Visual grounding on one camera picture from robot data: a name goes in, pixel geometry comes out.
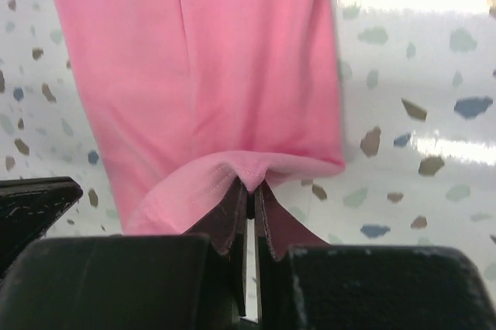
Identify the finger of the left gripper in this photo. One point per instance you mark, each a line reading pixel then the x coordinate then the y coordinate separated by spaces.
pixel 28 209

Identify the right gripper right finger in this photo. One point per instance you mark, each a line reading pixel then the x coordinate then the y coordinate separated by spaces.
pixel 276 230

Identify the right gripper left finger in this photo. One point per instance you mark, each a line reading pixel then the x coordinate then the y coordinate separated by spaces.
pixel 226 226

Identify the pink t shirt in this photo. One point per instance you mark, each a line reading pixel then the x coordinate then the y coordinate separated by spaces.
pixel 185 96

